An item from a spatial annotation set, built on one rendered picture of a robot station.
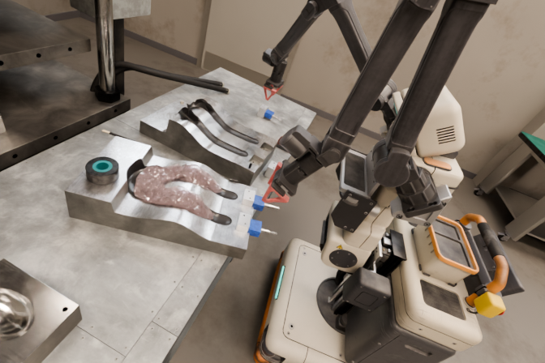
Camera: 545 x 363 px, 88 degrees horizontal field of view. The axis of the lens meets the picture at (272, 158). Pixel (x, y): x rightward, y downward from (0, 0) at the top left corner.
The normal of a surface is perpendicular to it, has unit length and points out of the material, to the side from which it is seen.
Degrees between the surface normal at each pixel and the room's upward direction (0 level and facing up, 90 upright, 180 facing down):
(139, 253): 0
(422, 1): 91
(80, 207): 90
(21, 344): 0
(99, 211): 90
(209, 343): 0
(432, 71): 92
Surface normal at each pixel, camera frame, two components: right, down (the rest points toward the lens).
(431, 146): -0.24, 0.54
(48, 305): 0.30, -0.75
